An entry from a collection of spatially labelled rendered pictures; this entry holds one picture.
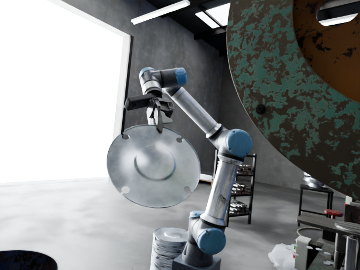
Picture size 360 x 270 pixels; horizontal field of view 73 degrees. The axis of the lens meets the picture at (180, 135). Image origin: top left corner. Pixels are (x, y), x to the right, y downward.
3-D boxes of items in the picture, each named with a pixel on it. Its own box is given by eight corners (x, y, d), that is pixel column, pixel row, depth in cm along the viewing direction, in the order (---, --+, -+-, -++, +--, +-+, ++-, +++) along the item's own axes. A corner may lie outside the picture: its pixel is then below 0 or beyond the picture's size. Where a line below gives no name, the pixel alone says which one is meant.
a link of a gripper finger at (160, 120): (177, 127, 82) (170, 110, 88) (160, 125, 80) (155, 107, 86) (173, 134, 84) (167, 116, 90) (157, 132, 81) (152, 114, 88)
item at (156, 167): (160, 231, 63) (161, 230, 63) (83, 160, 69) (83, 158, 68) (215, 164, 81) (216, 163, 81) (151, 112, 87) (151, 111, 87)
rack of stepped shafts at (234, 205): (229, 228, 304) (235, 152, 307) (206, 217, 343) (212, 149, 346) (253, 225, 326) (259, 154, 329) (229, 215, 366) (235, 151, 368)
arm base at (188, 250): (176, 260, 116) (178, 239, 116) (190, 249, 129) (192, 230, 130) (205, 270, 109) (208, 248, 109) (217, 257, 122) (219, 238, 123)
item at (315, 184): (297, 226, 342) (301, 169, 344) (298, 218, 382) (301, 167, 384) (330, 233, 323) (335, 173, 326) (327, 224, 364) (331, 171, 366)
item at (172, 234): (171, 246, 165) (171, 245, 165) (145, 232, 186) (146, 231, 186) (200, 238, 185) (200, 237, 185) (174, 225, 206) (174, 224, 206)
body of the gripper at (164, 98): (175, 109, 89) (168, 89, 97) (153, 106, 85) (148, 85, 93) (168, 124, 93) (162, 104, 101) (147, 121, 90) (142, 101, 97)
